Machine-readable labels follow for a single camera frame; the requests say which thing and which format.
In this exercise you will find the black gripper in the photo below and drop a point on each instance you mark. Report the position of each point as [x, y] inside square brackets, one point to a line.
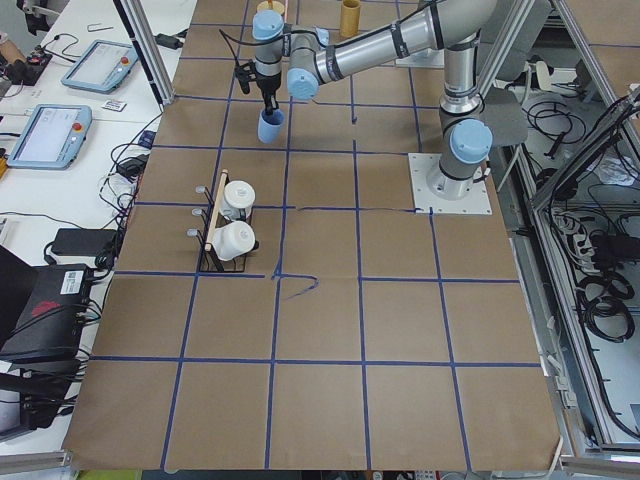
[268, 85]

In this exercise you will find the light blue plastic cup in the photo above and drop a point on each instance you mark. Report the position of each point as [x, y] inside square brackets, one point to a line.
[270, 125]

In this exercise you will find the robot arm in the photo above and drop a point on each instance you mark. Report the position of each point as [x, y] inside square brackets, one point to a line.
[302, 59]

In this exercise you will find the wooden mug tree stand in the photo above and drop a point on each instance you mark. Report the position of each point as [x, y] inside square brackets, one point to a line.
[274, 5]

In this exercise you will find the bamboo cylinder holder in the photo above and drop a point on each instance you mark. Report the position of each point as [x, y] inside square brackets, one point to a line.
[349, 18]

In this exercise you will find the white mug far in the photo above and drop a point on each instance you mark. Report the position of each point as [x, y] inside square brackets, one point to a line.
[238, 199]

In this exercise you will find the white mug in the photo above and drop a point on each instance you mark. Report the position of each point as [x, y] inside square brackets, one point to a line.
[233, 240]
[238, 199]

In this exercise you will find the white mug near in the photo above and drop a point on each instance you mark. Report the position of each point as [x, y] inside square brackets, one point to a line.
[233, 240]

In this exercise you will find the far teach pendant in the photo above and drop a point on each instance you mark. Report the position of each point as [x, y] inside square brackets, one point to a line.
[102, 67]

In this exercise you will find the teach pendant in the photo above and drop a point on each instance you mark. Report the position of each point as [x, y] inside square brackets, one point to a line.
[102, 67]
[52, 137]

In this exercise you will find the near teach pendant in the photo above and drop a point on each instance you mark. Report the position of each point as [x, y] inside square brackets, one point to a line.
[52, 137]

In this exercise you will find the black power adapter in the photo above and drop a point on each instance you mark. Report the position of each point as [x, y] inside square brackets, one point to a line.
[82, 242]

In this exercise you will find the black computer box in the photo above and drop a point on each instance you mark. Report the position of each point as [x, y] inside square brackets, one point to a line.
[40, 308]

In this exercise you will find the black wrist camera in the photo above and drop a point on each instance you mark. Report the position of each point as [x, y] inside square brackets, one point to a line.
[245, 75]

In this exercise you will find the black wire mug rack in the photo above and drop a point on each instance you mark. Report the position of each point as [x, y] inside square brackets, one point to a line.
[209, 260]

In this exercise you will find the aluminium frame post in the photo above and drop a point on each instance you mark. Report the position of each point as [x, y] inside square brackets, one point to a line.
[136, 24]

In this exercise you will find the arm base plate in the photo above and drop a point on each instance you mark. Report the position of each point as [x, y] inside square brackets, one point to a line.
[427, 58]
[434, 193]

